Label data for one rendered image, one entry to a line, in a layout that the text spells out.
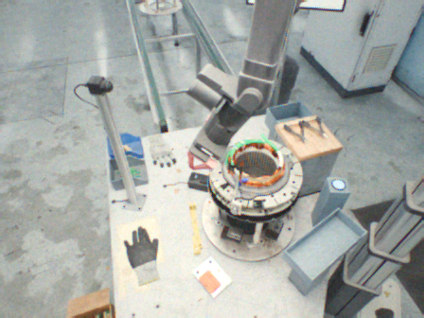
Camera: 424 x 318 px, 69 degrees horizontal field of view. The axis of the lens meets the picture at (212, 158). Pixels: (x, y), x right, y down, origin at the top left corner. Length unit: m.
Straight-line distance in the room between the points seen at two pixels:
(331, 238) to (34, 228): 2.01
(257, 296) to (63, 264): 1.43
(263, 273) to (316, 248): 0.28
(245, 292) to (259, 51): 0.89
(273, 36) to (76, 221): 2.12
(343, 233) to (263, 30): 0.76
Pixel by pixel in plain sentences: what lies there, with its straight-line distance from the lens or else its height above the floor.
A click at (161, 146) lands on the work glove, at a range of 1.57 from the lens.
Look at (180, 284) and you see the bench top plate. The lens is 1.20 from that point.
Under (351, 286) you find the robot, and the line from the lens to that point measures 1.43.
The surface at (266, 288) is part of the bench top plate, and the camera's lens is 1.20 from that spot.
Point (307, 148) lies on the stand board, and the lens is 1.23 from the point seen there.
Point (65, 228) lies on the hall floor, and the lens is 2.42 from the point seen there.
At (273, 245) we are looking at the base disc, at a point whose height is 0.80.
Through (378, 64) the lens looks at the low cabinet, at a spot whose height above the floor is 0.36.
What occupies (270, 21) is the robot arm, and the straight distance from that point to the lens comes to 0.48.
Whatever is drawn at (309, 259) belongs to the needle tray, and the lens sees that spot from 1.00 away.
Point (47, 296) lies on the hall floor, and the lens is 2.23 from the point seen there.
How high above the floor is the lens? 1.90
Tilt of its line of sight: 47 degrees down
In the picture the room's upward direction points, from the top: straight up
